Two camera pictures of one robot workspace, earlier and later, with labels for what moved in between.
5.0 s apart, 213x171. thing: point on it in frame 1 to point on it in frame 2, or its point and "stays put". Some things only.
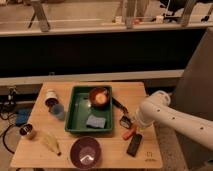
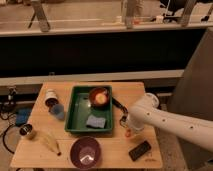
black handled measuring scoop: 125,120 stays put
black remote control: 134,144 to 139,151
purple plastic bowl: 85,152 stays put
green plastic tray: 81,107 stays put
